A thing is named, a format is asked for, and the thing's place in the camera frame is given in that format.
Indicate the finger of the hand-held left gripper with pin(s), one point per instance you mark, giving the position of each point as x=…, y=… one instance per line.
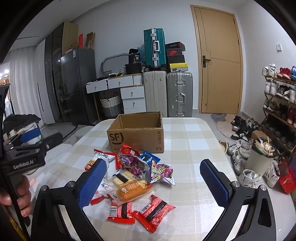
x=30, y=136
x=53, y=140

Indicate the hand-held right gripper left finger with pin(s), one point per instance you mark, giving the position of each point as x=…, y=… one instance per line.
x=92, y=183

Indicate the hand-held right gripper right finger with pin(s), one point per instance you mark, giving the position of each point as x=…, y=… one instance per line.
x=214, y=183

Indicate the white red-edged snack packet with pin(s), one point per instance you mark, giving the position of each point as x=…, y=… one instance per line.
x=103, y=188

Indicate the white noodle snack packet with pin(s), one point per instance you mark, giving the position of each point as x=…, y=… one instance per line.
x=108, y=157

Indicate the yellow cracker packet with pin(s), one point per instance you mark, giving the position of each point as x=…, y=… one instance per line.
x=124, y=177

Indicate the orange bread packet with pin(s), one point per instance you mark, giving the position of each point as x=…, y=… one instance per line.
x=129, y=191

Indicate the red black-striped snack packet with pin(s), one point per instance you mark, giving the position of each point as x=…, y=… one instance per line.
x=121, y=212
x=153, y=212

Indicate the purple candy packet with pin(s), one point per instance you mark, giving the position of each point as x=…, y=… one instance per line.
x=164, y=172
x=133, y=168

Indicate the blue cookie packet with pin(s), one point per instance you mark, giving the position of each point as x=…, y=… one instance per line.
x=149, y=158

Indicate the brown cardboard box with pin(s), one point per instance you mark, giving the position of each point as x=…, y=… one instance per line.
x=136, y=136

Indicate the person's left hand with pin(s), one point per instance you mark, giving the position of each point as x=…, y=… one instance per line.
x=25, y=197

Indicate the white kettle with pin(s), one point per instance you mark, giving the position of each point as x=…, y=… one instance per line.
x=34, y=125

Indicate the black jacket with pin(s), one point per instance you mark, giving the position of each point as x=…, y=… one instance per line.
x=20, y=120

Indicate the beige slipper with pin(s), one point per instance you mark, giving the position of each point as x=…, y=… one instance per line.
x=223, y=146

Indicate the beige trash bin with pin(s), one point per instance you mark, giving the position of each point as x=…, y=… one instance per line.
x=257, y=162

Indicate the beige round rug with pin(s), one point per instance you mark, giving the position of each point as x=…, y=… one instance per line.
x=225, y=128

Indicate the white curtain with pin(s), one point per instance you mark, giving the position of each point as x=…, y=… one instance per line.
x=23, y=81

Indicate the pile of sneakers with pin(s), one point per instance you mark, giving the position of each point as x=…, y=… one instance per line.
x=240, y=129

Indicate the dark grey fridge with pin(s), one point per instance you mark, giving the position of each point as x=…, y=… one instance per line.
x=78, y=85

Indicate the small cardboard carton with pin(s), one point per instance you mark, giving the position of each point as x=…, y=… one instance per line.
x=257, y=135

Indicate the grey fur mat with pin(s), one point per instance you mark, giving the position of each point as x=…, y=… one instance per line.
x=218, y=117

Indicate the woven laundry basket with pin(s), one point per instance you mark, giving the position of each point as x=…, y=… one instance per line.
x=111, y=105

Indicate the dark glass wardrobe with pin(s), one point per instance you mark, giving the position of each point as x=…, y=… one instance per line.
x=55, y=69

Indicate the red paper bag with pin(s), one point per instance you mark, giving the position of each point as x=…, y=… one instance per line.
x=288, y=179

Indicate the white drawer desk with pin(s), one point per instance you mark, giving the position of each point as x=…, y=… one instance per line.
x=134, y=97

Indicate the silver oval mirror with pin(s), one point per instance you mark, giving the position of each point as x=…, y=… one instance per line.
x=104, y=63

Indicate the grey suitcase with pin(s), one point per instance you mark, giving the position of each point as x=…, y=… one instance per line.
x=180, y=92

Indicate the small white basket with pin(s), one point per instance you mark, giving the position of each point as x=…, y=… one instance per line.
x=122, y=71

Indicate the red flat box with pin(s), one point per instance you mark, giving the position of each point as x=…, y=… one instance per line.
x=81, y=41

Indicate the folded cardboard pieces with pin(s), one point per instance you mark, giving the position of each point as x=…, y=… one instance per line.
x=90, y=40

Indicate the black storage box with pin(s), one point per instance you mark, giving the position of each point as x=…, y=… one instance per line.
x=133, y=69

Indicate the beige suitcase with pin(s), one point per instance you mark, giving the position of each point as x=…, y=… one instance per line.
x=155, y=92

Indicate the shoe rack with shoes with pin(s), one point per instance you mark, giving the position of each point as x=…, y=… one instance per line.
x=282, y=90

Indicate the black printed bag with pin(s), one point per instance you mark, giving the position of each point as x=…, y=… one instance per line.
x=134, y=56

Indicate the yellow and black shoe box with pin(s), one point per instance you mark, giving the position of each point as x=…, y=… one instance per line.
x=177, y=67

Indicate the blue plastic bag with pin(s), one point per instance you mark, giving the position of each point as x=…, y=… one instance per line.
x=141, y=54

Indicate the wooden door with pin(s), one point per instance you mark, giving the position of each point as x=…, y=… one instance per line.
x=219, y=58

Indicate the red and black shoe box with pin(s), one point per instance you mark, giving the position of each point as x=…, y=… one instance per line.
x=175, y=53

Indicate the teal suitcase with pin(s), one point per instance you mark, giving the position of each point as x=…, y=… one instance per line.
x=153, y=47

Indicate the black shoe box red edge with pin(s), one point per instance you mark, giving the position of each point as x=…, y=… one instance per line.
x=175, y=45

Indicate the white light switch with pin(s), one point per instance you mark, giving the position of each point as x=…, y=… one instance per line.
x=278, y=47

